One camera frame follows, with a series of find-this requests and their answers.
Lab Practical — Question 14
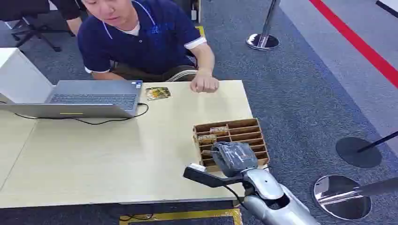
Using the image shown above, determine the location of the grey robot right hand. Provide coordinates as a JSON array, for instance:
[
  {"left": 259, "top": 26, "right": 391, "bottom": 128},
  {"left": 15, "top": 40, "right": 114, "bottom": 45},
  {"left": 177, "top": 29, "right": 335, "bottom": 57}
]
[{"left": 211, "top": 141, "right": 259, "bottom": 178}]

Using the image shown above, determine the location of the wooden card box with slots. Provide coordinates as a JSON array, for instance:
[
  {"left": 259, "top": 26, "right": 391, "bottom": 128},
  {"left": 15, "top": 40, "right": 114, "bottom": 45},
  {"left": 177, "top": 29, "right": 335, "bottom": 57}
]
[{"left": 192, "top": 118, "right": 270, "bottom": 173}]

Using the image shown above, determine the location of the patterned card in box slot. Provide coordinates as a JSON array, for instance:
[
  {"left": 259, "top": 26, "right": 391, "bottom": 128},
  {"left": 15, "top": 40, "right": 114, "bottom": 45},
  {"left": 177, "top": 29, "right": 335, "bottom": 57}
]
[
  {"left": 209, "top": 125, "right": 230, "bottom": 135},
  {"left": 198, "top": 134, "right": 218, "bottom": 145}
]

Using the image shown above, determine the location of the person's left hand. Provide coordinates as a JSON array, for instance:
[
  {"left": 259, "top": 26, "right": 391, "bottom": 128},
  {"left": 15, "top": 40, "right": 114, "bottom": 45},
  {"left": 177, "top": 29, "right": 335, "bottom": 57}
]
[{"left": 190, "top": 70, "right": 220, "bottom": 93}]

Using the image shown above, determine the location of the stack of patterned cards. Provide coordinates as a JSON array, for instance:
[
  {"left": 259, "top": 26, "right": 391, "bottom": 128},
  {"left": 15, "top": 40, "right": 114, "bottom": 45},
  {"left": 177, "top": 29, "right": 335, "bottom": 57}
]
[{"left": 145, "top": 86, "right": 172, "bottom": 102}]

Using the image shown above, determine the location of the chrome stanchion with round base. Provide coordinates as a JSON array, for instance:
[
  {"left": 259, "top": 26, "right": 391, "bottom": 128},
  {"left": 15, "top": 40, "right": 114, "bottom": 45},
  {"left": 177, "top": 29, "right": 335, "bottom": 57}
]
[
  {"left": 245, "top": 0, "right": 282, "bottom": 51},
  {"left": 312, "top": 174, "right": 398, "bottom": 221}
]

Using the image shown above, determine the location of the black stanchion with round base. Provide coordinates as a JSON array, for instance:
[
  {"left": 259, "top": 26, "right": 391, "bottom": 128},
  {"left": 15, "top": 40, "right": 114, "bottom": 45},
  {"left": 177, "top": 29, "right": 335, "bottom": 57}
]
[{"left": 335, "top": 130, "right": 398, "bottom": 169}]

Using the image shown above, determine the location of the person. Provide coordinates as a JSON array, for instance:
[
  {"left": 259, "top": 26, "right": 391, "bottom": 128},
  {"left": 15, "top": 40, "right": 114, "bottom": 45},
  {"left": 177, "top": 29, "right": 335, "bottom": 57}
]
[{"left": 77, "top": 0, "right": 220, "bottom": 93}]

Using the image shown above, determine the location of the grey laptop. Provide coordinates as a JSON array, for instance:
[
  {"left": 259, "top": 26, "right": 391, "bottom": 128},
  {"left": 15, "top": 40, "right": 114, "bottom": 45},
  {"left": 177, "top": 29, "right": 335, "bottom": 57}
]
[{"left": 0, "top": 80, "right": 143, "bottom": 119}]

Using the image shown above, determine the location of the person's arm in dark sleeve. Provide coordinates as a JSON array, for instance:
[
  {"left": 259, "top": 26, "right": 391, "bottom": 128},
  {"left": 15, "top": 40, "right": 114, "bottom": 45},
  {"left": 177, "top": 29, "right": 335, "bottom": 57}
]
[{"left": 49, "top": 0, "right": 88, "bottom": 37}]

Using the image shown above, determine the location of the white cabinet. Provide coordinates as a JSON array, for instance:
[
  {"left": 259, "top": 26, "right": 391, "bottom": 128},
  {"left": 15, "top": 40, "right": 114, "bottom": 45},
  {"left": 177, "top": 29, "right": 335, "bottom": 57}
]
[{"left": 0, "top": 47, "right": 54, "bottom": 105}]

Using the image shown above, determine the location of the black office chair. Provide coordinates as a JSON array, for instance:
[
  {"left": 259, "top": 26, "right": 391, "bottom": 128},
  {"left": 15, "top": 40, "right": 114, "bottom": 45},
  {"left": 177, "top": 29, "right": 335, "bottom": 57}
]
[{"left": 0, "top": 0, "right": 76, "bottom": 53}]

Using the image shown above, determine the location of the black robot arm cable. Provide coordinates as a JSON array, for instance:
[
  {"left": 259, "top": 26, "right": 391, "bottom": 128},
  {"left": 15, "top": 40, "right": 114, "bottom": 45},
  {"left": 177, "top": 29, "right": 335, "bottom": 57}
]
[{"left": 222, "top": 184, "right": 249, "bottom": 212}]

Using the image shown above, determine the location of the black cable on floor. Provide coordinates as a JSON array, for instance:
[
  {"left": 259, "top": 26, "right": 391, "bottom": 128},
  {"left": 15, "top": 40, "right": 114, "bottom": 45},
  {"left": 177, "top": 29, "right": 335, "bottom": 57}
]
[{"left": 119, "top": 213, "right": 155, "bottom": 222}]

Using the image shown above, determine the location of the black laptop cable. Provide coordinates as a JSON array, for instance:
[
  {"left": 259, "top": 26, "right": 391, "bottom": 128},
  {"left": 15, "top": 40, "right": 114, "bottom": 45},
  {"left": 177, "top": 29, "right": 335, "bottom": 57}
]
[{"left": 0, "top": 101, "right": 150, "bottom": 126}]

